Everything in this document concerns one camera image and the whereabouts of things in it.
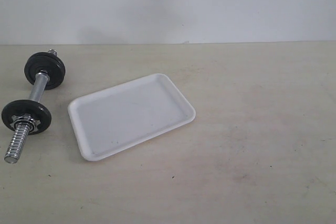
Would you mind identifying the chrome threaded dumbbell bar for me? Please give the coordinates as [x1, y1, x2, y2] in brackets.
[4, 49, 57, 164]

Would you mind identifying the black weight plate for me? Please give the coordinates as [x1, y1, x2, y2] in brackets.
[24, 52, 66, 90]
[1, 99, 52, 135]
[32, 52, 66, 90]

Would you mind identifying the chrome star collar nut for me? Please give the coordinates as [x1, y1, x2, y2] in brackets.
[10, 114, 40, 133]

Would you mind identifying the white rectangular plastic tray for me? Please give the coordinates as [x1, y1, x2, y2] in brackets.
[68, 73, 196, 162]

